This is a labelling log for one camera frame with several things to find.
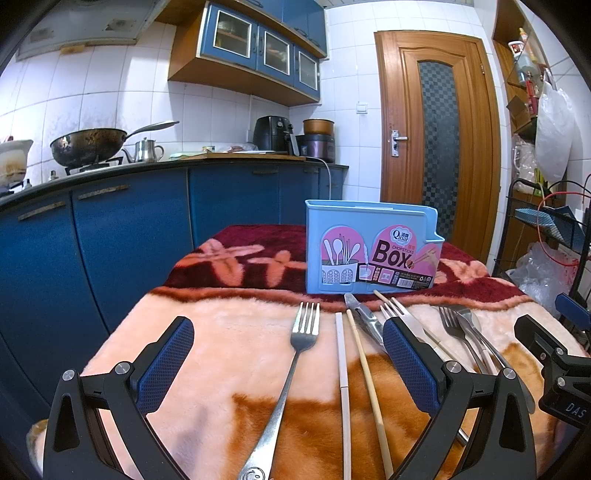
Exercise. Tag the small steel kettle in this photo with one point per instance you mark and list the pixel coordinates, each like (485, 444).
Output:
(145, 151)

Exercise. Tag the wooden door with glass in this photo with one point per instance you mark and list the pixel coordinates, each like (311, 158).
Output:
(437, 89)

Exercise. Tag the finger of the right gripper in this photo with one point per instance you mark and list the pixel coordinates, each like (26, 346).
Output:
(540, 342)
(573, 311)

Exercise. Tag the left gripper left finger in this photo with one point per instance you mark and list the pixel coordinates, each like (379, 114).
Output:
(158, 364)

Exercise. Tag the blue lower kitchen cabinets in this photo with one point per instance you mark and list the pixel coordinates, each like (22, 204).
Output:
(76, 256)

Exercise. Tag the white chopstick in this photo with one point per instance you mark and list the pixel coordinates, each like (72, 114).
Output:
(345, 406)

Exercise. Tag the light blue chopsticks box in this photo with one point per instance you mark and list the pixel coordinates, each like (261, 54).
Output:
(359, 246)

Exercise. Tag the silver door handle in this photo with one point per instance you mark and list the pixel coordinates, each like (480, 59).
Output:
(396, 140)

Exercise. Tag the grey spoon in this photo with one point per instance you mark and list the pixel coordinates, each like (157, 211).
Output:
(480, 336)

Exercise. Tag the wooden shelf with items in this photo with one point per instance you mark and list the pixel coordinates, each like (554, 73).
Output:
(523, 64)

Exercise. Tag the steel table knife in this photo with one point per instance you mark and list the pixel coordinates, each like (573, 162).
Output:
(366, 319)

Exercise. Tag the white plastic bag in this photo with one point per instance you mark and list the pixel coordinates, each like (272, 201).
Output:
(555, 132)

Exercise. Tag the blue wall cabinet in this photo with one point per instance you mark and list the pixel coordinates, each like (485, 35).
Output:
(269, 49)

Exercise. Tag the white pot on stove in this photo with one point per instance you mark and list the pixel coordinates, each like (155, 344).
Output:
(13, 162)

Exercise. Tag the black air fryer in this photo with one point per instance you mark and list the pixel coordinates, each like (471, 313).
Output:
(275, 134)

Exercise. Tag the black wire rack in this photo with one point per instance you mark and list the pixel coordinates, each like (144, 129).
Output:
(555, 223)

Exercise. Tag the beige plastic fork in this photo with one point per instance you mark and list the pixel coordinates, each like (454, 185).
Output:
(420, 364)

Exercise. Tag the red pink floral blanket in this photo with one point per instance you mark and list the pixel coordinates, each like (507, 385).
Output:
(257, 332)

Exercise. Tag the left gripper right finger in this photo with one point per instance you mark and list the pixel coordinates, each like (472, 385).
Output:
(417, 363)

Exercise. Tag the steel fork plain handle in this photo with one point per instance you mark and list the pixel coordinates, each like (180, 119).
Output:
(450, 316)

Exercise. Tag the steel fork ornate handle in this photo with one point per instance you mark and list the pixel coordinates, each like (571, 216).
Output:
(281, 392)

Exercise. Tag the clear plastic bag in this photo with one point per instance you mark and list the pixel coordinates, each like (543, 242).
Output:
(543, 273)

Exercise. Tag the bamboo chopstick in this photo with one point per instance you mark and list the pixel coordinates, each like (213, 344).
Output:
(392, 308)
(374, 401)

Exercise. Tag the black wok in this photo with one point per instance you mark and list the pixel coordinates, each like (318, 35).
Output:
(91, 146)

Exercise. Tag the range hood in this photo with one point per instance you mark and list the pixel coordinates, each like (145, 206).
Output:
(90, 23)

